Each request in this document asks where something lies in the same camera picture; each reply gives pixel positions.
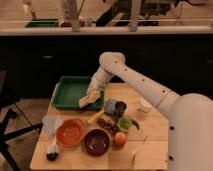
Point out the dark grape bunch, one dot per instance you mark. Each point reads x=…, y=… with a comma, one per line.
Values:
x=108, y=126

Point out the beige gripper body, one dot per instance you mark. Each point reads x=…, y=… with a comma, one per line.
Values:
x=93, y=92

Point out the white brush with dark head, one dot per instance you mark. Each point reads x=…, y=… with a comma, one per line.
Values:
x=52, y=152

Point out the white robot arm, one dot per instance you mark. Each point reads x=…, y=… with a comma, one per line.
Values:
x=190, y=116

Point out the purple bowl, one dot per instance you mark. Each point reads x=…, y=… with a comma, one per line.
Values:
x=96, y=142

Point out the yellow banana toy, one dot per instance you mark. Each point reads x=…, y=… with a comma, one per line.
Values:
x=94, y=117

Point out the clear plastic bag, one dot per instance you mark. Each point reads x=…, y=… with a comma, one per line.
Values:
x=51, y=124

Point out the dark metal cup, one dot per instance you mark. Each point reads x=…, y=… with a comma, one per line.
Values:
x=120, y=108

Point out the green leafy vegetable toy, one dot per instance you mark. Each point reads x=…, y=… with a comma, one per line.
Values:
x=124, y=124

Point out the green bin in background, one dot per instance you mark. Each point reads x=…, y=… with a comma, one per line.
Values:
x=38, y=23

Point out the green plastic tray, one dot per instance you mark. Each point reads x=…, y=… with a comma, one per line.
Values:
x=70, y=90

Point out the orange bowl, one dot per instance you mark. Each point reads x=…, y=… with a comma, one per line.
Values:
x=70, y=133

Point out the orange fruit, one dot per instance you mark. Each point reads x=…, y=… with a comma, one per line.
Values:
x=120, y=138

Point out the beige block eraser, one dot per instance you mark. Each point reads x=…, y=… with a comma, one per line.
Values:
x=88, y=99

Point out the white paper cup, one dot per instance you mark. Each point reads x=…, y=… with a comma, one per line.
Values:
x=144, y=106

